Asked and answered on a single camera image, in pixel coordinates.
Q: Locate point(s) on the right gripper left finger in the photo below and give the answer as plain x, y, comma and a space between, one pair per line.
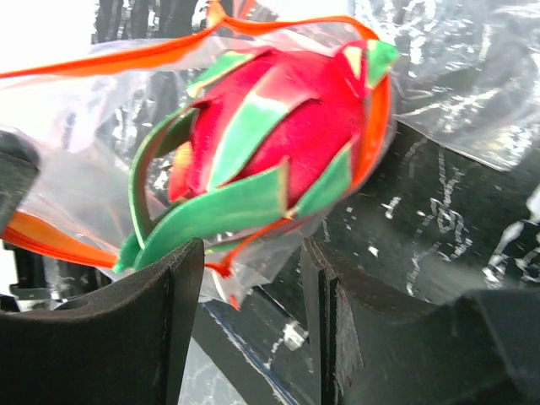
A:
123, 344

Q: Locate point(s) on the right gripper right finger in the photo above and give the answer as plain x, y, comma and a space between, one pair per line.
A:
373, 344

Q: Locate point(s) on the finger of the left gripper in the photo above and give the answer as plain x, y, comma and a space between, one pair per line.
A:
20, 165

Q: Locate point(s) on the red green dragon fruit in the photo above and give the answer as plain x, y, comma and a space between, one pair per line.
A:
270, 138

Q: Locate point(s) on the clear orange zip bag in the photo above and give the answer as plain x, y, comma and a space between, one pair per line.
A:
453, 206

